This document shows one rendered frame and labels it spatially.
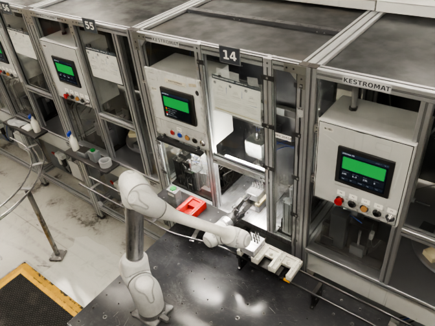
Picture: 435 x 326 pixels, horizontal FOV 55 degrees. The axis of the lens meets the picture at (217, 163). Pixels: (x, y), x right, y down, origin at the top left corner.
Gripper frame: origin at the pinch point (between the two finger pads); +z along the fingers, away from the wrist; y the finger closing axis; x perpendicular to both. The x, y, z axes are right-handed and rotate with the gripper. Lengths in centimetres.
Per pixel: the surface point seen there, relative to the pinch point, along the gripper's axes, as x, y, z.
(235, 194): 17.2, -9.6, 10.8
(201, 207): 25.9, -5.6, -15.1
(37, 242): 201, -101, -61
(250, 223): -6.6, -9.9, -6.6
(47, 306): 131, -100, -98
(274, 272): -36.1, -15.6, -27.4
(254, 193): -1.0, 2.2, 7.0
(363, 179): -72, 56, -10
